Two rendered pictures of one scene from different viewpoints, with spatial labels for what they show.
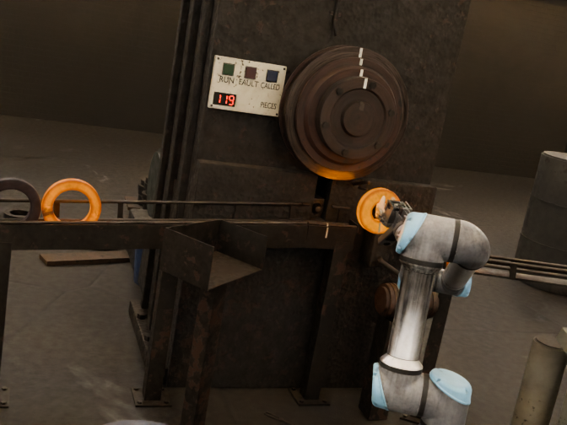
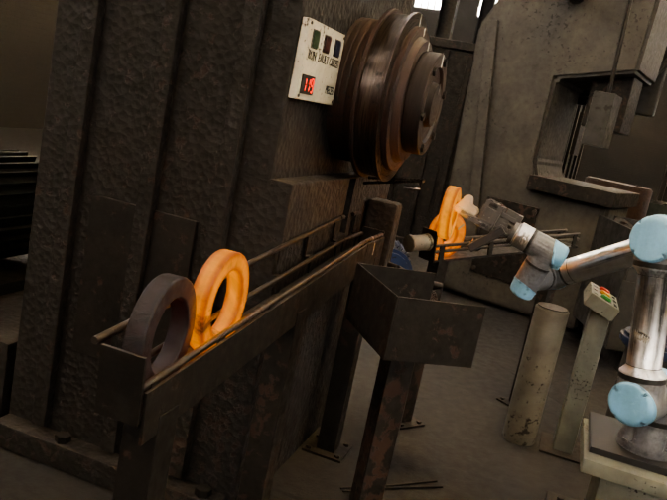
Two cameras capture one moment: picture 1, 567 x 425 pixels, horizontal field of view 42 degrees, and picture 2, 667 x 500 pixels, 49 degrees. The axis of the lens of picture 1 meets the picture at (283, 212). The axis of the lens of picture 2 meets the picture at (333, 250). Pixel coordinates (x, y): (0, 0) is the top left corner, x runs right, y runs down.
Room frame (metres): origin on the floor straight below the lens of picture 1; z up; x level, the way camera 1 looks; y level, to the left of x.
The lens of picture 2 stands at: (1.44, 1.57, 1.07)
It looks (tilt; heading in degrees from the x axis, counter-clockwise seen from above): 11 degrees down; 307
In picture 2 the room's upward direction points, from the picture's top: 11 degrees clockwise
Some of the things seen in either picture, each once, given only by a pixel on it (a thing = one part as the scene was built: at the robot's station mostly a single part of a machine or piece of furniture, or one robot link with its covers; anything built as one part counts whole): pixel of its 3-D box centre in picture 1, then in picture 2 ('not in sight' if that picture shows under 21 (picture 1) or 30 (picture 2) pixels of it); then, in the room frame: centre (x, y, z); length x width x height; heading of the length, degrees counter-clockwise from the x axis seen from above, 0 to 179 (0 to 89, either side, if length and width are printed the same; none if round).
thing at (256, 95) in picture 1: (247, 86); (319, 64); (2.63, 0.20, 1.15); 0.26 x 0.02 x 0.18; 111
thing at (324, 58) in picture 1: (345, 113); (392, 97); (2.65, -0.15, 1.11); 0.47 x 0.06 x 0.47; 111
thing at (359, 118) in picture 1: (356, 118); (426, 103); (2.56, -0.19, 1.11); 0.28 x 0.06 x 0.28; 111
